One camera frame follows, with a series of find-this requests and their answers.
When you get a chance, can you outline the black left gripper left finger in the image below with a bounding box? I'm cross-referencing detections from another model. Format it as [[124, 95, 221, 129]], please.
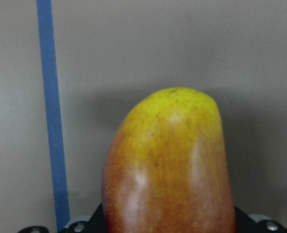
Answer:
[[86, 204, 105, 233]]

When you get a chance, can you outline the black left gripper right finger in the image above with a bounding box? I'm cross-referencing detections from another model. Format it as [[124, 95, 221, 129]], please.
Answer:
[[235, 207, 255, 233]]

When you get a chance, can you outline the red yellow mango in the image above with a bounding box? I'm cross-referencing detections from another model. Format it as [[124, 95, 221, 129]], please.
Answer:
[[102, 87, 237, 233]]

